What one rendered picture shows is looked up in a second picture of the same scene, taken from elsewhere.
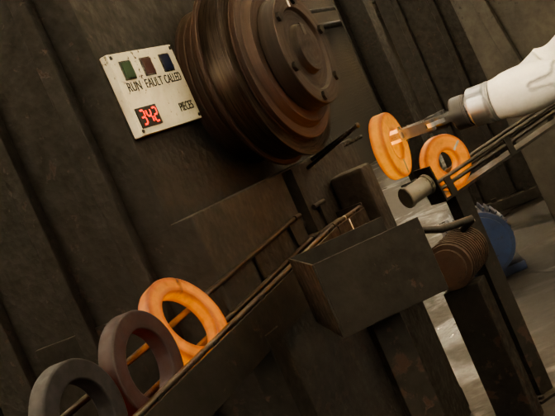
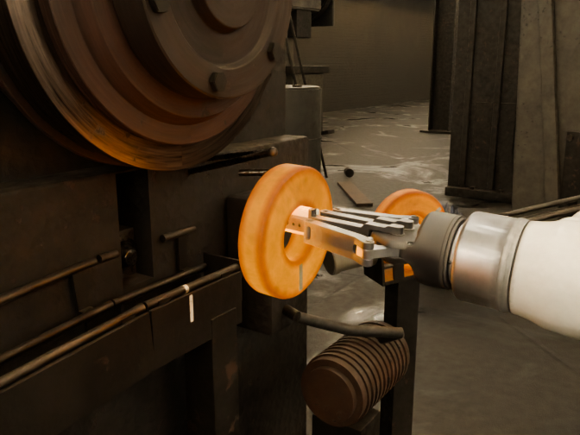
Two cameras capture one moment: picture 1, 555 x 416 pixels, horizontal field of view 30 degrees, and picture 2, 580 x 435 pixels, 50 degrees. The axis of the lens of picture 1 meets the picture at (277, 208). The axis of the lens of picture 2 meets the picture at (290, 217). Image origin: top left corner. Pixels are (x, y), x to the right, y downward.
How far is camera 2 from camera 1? 1.69 m
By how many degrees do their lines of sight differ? 13
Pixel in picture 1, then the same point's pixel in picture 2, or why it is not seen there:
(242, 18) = not seen: outside the picture
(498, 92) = (540, 270)
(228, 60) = not seen: outside the picture
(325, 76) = (251, 45)
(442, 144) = (415, 205)
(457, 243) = (357, 370)
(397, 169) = (271, 289)
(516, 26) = (568, 66)
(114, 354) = not seen: outside the picture
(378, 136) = (259, 217)
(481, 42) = (529, 65)
